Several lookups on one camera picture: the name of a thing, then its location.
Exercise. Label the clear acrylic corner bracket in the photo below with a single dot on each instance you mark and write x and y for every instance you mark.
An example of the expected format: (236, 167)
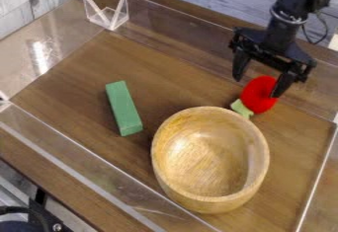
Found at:
(108, 17)

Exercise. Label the green rectangular block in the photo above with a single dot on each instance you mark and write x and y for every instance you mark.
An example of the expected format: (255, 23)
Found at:
(124, 108)

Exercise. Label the red plush strawberry toy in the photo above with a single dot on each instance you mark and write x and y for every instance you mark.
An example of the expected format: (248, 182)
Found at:
(256, 99)

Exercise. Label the wooden bowl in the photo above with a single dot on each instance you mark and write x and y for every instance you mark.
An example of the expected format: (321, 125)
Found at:
(211, 159)

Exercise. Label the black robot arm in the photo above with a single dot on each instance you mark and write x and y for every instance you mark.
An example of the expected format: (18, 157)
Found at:
(295, 11)

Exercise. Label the black clamp with cable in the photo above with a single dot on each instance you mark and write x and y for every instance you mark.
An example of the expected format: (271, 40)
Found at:
(23, 215)

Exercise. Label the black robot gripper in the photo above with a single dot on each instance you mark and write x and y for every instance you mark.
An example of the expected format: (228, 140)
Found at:
(272, 46)

